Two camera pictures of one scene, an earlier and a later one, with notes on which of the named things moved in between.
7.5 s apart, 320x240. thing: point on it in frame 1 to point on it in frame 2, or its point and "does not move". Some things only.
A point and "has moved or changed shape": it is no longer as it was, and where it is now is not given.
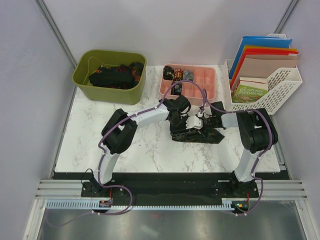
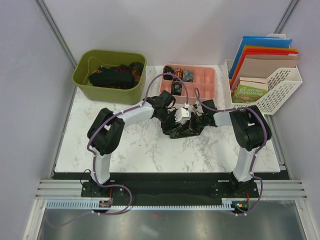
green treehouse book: (248, 89) does not move
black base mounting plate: (170, 185) does not move
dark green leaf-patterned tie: (214, 136) has moved or changed shape
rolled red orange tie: (178, 74) does not move
